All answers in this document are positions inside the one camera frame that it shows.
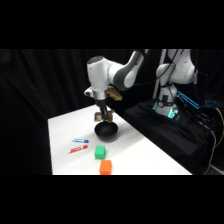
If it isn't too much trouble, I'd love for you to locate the green block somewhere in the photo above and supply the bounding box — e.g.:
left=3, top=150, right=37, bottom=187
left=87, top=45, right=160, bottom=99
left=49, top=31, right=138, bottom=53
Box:
left=94, top=145, right=107, bottom=160

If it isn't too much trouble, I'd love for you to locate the black draped robot stand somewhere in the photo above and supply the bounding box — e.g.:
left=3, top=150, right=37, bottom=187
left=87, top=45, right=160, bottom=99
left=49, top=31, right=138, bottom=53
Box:
left=122, top=98, right=216, bottom=176

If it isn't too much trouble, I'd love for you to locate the tan wrist camera mount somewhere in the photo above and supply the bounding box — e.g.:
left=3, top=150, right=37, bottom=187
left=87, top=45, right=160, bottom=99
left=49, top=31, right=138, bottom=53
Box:
left=106, top=86, right=123, bottom=102

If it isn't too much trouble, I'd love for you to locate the blue capped white marker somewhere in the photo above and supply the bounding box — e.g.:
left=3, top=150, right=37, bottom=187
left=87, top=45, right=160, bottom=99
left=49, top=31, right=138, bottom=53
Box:
left=71, top=137, right=90, bottom=144

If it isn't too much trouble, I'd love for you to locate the black bowl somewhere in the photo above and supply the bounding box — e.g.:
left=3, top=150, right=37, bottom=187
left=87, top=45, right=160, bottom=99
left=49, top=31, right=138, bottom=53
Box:
left=94, top=120, right=121, bottom=141

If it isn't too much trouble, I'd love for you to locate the yellow cable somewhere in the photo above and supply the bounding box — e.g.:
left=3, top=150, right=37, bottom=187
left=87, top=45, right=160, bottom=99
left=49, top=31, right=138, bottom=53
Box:
left=215, top=107, right=224, bottom=143

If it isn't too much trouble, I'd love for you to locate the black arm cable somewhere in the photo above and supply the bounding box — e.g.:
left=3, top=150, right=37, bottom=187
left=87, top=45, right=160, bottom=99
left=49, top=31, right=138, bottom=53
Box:
left=133, top=49, right=188, bottom=87

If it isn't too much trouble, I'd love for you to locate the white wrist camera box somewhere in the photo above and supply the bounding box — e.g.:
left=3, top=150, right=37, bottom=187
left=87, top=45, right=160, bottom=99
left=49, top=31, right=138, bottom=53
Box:
left=83, top=86, right=95, bottom=98

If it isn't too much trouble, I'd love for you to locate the red capped white marker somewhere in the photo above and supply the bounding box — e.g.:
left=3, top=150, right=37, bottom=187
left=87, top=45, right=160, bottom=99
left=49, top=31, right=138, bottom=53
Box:
left=67, top=144, right=89, bottom=155

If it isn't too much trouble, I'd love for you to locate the black curtain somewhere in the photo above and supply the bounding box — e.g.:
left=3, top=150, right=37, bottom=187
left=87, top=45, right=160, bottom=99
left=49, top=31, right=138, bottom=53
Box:
left=0, top=49, right=224, bottom=176

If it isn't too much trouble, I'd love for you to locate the orange block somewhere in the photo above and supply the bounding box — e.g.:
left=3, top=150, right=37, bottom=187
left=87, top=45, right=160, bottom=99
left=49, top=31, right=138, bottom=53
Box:
left=99, top=159, right=113, bottom=176

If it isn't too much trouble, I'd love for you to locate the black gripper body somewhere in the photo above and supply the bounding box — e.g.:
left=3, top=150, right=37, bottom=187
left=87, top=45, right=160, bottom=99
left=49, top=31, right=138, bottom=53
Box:
left=95, top=97, right=110, bottom=114

